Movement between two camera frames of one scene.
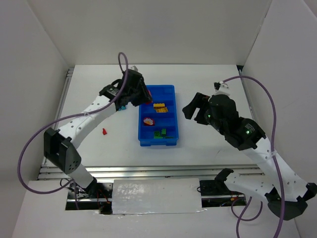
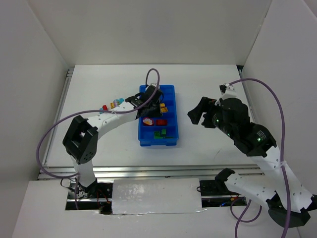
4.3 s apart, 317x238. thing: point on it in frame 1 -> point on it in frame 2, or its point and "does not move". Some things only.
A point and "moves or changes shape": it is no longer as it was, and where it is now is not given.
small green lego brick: (156, 135) does not move
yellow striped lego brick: (162, 110) does not move
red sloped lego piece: (151, 101) moves or changes shape
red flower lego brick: (148, 121) does not move
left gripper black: (138, 90) -> (152, 104)
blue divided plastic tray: (158, 125) does not move
